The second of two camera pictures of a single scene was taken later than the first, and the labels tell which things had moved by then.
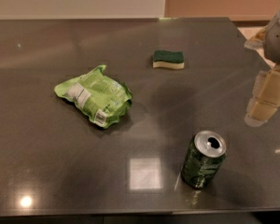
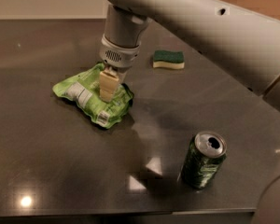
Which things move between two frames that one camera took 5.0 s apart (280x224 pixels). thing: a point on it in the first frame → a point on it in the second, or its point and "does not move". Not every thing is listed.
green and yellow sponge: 168,59 does not move
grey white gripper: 278,39 → 119,56
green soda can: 203,157 does not move
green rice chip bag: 104,100 does not move
